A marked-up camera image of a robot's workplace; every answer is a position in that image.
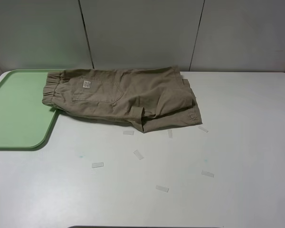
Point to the green plastic tray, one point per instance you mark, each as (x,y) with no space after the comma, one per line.
(25,123)

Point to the clear tape strip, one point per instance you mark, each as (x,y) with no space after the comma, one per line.
(206,173)
(97,165)
(162,188)
(203,129)
(127,132)
(138,155)
(170,133)

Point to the khaki shorts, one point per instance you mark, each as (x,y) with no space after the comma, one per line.
(148,99)

